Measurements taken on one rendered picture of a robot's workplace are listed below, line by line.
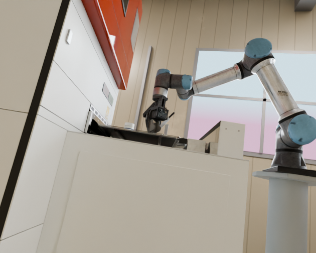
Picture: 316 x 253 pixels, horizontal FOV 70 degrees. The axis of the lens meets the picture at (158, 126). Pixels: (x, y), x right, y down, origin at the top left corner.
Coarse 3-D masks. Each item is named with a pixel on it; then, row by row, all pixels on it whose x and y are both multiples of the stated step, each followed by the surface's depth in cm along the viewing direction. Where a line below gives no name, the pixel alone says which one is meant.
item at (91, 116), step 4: (88, 112) 96; (92, 112) 97; (88, 116) 96; (92, 116) 98; (96, 116) 104; (88, 120) 95; (92, 120) 104; (96, 120) 105; (100, 120) 112; (88, 124) 95; (88, 128) 95; (84, 132) 95; (88, 132) 96; (92, 132) 102
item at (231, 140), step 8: (224, 128) 84; (232, 128) 84; (240, 128) 85; (224, 136) 84; (232, 136) 84; (240, 136) 84; (224, 144) 83; (232, 144) 83; (240, 144) 83; (224, 152) 82; (232, 152) 83; (240, 152) 83
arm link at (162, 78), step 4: (164, 68) 118; (160, 72) 117; (164, 72) 116; (168, 72) 117; (156, 76) 118; (160, 76) 116; (164, 76) 116; (168, 76) 115; (156, 80) 117; (160, 80) 116; (164, 80) 115; (168, 80) 115; (156, 84) 116; (160, 84) 115; (164, 84) 115; (168, 84) 116; (168, 88) 118
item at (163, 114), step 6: (156, 96) 114; (162, 96) 112; (156, 102) 116; (162, 102) 114; (150, 108) 115; (156, 108) 110; (162, 108) 112; (150, 114) 114; (156, 114) 109; (162, 114) 111; (156, 120) 117; (162, 120) 115
